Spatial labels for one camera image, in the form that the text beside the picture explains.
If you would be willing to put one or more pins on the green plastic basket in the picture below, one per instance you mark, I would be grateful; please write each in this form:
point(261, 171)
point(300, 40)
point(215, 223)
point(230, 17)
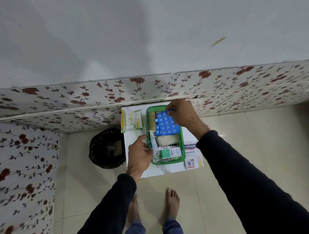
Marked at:
point(183, 144)

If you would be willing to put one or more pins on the person's right foot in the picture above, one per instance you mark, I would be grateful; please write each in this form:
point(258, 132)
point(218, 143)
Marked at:
point(172, 203)

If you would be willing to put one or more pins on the person's left forearm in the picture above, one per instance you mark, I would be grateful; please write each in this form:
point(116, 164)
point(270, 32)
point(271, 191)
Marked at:
point(108, 209)

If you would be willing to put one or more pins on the black trash bin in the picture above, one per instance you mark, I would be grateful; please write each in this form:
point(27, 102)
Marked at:
point(106, 149)

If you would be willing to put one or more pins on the teal white small carton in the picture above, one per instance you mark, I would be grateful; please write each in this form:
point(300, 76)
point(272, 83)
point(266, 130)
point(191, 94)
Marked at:
point(171, 152)

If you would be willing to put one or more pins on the person's foot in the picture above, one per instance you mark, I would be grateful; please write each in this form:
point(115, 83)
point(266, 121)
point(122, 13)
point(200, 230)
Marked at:
point(134, 212)
point(172, 203)

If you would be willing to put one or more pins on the white table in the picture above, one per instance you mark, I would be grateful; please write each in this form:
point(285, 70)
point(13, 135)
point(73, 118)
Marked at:
point(132, 137)

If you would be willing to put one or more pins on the person's trouser leg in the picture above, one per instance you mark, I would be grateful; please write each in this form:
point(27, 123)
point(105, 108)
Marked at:
point(135, 227)
point(172, 226)

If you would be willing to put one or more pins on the person's right hand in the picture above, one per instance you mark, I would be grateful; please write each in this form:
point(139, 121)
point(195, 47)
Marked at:
point(186, 113)

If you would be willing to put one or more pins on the person's left hand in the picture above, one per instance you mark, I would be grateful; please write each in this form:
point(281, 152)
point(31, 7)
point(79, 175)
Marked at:
point(138, 156)

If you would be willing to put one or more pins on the person's right forearm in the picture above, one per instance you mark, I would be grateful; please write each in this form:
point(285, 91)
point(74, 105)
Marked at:
point(253, 188)

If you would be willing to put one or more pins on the person's left trouser leg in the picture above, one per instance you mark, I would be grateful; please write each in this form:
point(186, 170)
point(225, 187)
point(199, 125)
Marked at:
point(135, 227)

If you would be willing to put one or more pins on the white bandage roll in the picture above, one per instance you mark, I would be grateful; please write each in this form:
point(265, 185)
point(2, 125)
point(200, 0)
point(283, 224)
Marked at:
point(168, 140)

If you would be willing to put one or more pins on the white tube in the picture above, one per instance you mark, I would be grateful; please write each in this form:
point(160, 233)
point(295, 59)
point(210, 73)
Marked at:
point(154, 147)

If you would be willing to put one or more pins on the yellow cotton swab packet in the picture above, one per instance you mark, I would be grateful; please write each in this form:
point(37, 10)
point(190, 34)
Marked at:
point(132, 120)

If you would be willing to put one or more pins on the beige bandage roll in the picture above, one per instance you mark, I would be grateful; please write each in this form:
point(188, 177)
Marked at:
point(152, 121)

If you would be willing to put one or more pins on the person's right trouser leg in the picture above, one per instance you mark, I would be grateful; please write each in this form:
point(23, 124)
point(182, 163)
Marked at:
point(172, 226)

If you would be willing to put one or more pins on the person's left foot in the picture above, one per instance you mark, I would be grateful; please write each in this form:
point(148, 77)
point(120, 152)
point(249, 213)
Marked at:
point(134, 212)

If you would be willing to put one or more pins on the blue pill blister pack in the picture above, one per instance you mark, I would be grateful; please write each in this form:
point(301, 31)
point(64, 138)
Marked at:
point(166, 125)

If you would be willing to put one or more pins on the large silver blister pack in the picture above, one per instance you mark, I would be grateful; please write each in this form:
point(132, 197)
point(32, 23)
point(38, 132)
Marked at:
point(169, 160)

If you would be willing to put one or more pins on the white plaster box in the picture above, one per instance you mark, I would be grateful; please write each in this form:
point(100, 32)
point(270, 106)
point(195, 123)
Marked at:
point(189, 136)
point(193, 158)

